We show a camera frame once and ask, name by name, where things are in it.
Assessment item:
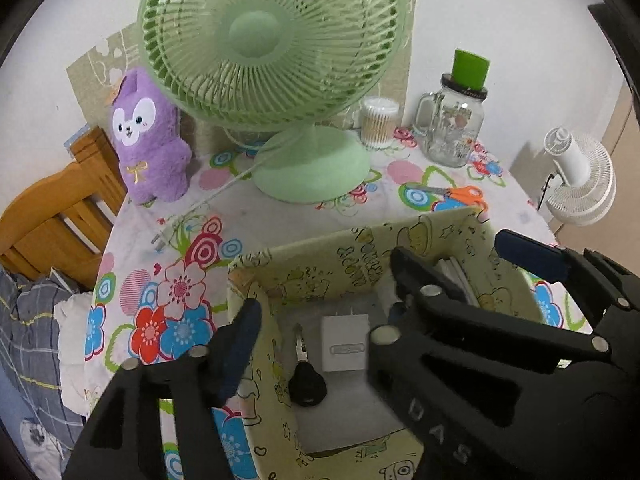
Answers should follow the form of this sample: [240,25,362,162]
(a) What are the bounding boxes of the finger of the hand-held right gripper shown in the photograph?
[389,246,613,361]
[496,229,640,321]

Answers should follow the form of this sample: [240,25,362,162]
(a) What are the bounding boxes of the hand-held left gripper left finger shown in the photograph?
[62,297,263,480]

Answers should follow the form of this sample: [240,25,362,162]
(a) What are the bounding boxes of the white long rectangular device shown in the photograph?
[434,256,480,307]

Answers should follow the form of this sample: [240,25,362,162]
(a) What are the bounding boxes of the white charger with grey label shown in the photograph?
[320,305,371,373]

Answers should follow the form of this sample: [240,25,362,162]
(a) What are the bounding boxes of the black car key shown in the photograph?
[288,325,328,408]

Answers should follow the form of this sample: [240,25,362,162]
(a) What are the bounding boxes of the yellow printed storage box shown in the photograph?
[227,207,543,480]

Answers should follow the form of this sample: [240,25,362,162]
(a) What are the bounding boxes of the white standing fan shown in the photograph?
[542,127,617,226]

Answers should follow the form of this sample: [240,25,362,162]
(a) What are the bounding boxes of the floral tablecloth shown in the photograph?
[82,125,596,480]

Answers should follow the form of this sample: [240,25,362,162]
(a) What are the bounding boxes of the glass jar with green lid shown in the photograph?
[412,50,490,168]

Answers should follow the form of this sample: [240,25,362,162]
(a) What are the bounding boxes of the beige wooden door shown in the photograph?
[555,2,640,271]

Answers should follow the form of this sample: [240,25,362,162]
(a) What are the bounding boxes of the cotton swab container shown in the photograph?
[360,96,401,150]

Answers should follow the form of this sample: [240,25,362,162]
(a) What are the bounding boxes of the white pillow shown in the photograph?
[52,290,108,406]

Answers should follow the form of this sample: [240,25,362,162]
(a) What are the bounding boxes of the purple plush toy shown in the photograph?
[107,67,193,206]

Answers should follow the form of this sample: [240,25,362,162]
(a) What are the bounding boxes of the grey plaid pillow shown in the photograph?
[0,265,86,416]

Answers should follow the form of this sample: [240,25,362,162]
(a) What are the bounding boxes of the wooden bed headboard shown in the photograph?
[0,127,128,291]

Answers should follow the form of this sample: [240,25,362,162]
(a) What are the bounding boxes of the white patterned cloth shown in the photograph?
[20,419,68,468]

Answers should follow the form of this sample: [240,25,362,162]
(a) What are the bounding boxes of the green desk fan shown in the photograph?
[137,0,408,206]

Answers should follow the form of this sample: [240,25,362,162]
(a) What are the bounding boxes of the black fan cable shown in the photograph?
[539,172,560,211]

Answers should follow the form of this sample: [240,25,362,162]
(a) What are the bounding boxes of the orange handled scissors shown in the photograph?
[405,185,487,211]

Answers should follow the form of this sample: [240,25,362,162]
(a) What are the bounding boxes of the white fan power cable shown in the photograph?
[150,157,261,253]

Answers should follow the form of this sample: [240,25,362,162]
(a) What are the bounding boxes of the blue wall sticker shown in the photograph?
[65,127,93,151]

